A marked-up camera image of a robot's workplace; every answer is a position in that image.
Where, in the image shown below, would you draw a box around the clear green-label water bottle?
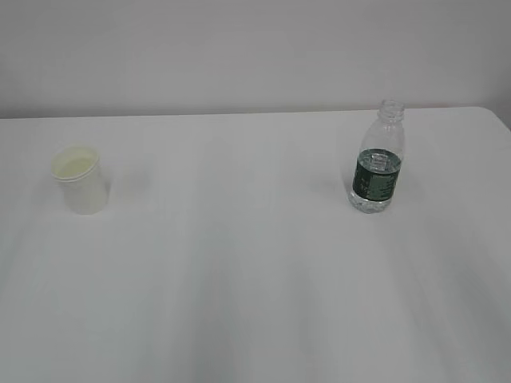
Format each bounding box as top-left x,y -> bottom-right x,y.
349,100 -> 405,214

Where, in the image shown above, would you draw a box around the white paper cup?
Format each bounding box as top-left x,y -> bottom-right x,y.
50,146 -> 109,215

